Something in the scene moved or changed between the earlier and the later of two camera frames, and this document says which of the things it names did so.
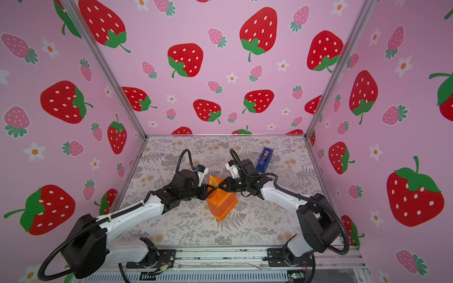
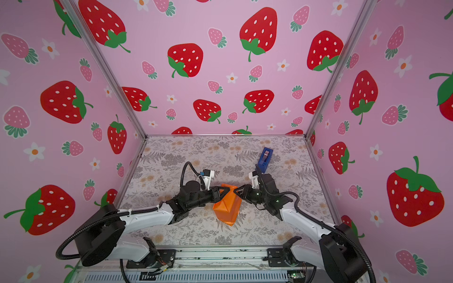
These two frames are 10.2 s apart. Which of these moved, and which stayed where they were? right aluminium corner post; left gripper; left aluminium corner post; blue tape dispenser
Moved: left gripper
Stayed: blue tape dispenser; left aluminium corner post; right aluminium corner post
